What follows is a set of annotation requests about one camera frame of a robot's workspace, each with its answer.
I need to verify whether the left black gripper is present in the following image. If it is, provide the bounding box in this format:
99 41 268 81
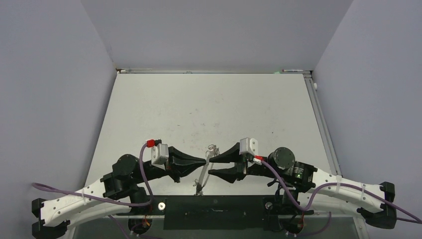
134 146 207 183

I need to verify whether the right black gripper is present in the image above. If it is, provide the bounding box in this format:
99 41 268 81
208 143 282 181

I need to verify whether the large silver keyring plate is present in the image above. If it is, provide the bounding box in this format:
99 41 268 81
194 144 220 196

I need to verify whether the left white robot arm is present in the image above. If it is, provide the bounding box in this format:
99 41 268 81
31 144 207 239

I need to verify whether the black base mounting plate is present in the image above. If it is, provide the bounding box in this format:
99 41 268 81
121 195 303 231

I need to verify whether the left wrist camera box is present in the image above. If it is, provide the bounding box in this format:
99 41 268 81
146 139 169 169

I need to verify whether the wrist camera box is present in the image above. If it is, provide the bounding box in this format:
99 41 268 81
239 137 263 165
146 139 169 169

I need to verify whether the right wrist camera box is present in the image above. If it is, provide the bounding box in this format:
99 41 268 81
239 137 263 165

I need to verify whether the aluminium frame rail back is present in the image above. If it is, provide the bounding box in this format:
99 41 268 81
116 69 312 75

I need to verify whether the aluminium frame rail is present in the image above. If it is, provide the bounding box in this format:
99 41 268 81
303 71 343 176
116 69 312 75

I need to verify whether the aluminium frame rail right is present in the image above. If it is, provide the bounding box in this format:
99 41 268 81
303 71 343 176

